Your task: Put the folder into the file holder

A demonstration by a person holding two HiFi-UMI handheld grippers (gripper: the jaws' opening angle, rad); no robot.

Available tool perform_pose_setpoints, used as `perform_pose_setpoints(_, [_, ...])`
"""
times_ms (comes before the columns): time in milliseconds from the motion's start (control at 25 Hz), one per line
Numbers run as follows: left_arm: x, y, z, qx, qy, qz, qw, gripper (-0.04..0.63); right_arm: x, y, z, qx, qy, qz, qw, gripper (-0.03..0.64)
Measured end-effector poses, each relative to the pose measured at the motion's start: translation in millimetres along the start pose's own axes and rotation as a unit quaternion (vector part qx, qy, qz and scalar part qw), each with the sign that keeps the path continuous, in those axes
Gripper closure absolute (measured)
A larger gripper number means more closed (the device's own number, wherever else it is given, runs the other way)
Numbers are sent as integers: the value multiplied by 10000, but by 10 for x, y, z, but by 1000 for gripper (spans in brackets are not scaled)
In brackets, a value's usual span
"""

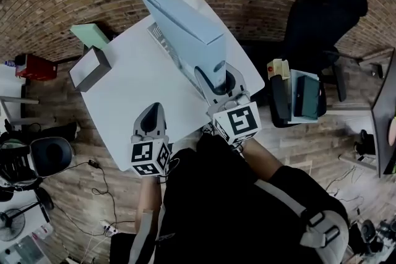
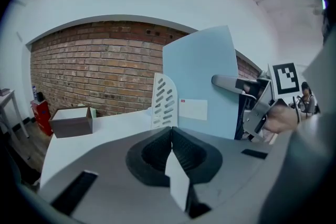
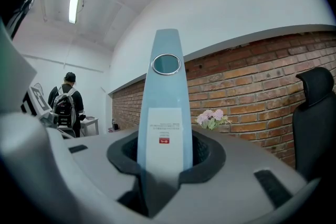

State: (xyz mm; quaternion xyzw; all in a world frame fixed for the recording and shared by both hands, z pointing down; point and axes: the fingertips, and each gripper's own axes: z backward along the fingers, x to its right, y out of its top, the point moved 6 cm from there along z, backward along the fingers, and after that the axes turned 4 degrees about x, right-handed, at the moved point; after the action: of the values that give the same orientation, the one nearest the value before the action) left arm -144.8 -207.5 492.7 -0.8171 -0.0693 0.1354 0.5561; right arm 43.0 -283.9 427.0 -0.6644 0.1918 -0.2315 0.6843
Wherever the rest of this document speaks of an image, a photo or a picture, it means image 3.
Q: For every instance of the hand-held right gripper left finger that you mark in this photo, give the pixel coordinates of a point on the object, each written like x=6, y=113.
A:
x=105, y=165

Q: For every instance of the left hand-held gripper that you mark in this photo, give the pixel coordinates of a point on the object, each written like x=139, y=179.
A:
x=39, y=110

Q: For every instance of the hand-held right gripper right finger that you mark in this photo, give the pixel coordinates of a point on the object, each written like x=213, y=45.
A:
x=236, y=165

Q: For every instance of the light blue tube package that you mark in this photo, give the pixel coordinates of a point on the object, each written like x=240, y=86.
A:
x=165, y=91

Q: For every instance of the grey black backpack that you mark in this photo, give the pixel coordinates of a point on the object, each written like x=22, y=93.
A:
x=64, y=108

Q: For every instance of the small white side table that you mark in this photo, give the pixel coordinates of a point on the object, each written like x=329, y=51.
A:
x=90, y=126

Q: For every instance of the small dark bottle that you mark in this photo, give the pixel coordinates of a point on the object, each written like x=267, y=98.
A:
x=115, y=125

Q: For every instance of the pink flower bouquet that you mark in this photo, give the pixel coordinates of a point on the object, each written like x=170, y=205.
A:
x=212, y=118

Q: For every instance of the black office chair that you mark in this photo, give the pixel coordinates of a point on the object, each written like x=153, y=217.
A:
x=312, y=123

